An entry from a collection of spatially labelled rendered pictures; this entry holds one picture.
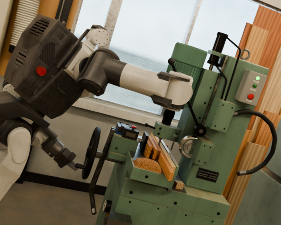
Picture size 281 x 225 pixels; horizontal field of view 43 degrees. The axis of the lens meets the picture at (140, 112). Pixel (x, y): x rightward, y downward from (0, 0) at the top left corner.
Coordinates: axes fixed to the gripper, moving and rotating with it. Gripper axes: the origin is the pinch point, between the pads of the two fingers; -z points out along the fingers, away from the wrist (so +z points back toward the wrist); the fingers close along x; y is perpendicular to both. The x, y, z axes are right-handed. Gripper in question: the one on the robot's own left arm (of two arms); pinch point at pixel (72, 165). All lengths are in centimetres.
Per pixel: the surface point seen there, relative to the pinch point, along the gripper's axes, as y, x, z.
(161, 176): -1.7, 38.7, -26.9
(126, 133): 17.4, 26.0, -7.0
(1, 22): 86, -42, 89
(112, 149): 11.5, 16.5, -7.9
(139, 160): 0.7, 34.0, -15.4
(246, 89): 41, 81, -29
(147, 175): -4.0, 35.1, -22.3
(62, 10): 128, -25, 69
